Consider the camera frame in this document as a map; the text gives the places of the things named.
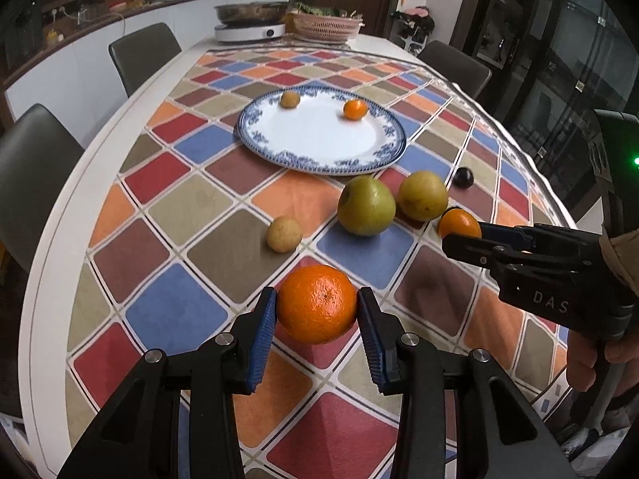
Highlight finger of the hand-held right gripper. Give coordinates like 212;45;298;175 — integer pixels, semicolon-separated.
442;232;594;273
480;222;604;250

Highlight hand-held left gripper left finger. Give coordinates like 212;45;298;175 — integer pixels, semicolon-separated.
57;287;278;479

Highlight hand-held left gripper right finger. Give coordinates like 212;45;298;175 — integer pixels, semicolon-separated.
356;287;577;479

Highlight large mandarin orange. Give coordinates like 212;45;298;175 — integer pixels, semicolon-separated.
277;264;359;345

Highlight yellow pear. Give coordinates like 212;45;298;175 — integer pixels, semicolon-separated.
398;170;449;222

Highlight small tan round fruit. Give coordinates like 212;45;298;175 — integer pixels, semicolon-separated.
266;216;303;253

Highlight green pear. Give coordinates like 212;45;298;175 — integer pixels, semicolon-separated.
337;176;397;237

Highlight blue patterned white plate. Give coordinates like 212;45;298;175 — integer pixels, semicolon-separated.
236;86;406;175

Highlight person's right hand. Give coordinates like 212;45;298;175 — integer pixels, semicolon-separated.
566;329;639;393

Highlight colourful diamond tablecloth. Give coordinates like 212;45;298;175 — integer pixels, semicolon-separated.
65;47;575;479

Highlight grey dining chair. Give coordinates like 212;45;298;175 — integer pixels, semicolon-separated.
417;40;492;101
0;104;85;273
109;22;183;98

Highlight glass sliding door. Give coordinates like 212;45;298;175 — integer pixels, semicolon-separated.
464;0;630;215

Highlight shoe rack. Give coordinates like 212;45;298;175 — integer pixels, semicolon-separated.
392;7;435;53

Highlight pink plastic basket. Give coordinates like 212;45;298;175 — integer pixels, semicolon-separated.
291;11;363;42

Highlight green leafy vegetables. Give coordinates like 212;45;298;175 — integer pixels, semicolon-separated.
294;2;363;20

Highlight white induction cooker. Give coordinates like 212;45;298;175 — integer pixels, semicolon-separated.
214;22;287;43

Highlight white kitchen counter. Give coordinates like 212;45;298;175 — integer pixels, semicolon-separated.
0;0;290;125

